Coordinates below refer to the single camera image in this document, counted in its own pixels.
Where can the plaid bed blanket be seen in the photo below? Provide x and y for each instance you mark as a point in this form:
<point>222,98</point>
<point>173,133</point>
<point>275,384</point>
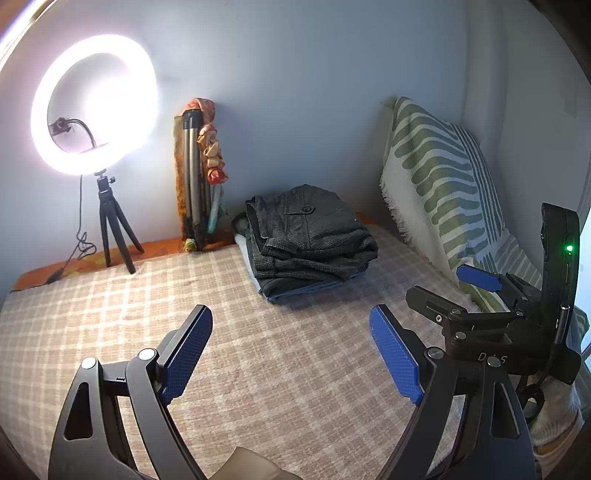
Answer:
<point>277,360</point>

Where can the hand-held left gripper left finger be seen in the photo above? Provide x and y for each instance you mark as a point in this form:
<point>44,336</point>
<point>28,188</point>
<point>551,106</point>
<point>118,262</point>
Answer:
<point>184,355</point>

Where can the gooseneck phone holder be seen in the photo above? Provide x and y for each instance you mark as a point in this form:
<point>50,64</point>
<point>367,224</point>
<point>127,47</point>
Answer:
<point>83,125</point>

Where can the folded silver tripod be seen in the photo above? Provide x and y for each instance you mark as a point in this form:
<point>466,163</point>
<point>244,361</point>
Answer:
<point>189,184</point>

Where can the stack of folded clothes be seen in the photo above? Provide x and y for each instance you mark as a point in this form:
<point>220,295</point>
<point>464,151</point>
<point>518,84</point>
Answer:
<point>92,258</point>

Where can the grey pants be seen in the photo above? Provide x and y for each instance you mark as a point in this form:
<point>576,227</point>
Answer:
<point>314,230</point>

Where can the green striped pillow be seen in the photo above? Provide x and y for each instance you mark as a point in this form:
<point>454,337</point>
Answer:
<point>429,161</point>

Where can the folded white cloth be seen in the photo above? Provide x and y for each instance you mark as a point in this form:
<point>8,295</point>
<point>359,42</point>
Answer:
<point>242,244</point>

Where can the person's right forearm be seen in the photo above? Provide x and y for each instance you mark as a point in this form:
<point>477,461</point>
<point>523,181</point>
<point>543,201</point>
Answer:
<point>558,415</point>

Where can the beige object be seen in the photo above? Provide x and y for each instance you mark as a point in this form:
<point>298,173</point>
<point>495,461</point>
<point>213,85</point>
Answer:
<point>249,466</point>

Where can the folded blue jeans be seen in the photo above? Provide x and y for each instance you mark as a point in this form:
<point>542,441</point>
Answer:
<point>295,290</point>

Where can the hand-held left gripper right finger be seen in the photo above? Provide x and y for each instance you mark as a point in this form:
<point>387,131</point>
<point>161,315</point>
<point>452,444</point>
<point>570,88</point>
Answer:
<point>397,355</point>

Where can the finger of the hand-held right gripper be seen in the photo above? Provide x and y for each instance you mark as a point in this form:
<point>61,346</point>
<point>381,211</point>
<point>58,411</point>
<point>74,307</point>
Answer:
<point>480,277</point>
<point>438,304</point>

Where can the small black tripod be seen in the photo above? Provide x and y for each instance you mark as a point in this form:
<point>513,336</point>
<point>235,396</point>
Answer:
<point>105,203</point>

